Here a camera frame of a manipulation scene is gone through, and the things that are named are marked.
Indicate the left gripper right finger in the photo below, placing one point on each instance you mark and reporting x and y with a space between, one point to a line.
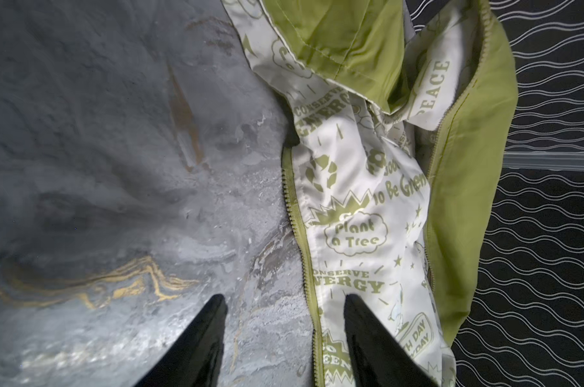
377 359

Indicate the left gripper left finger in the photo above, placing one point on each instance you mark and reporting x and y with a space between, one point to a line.
195 358

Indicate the green zip-up jacket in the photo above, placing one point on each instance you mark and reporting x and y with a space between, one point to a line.
400 148

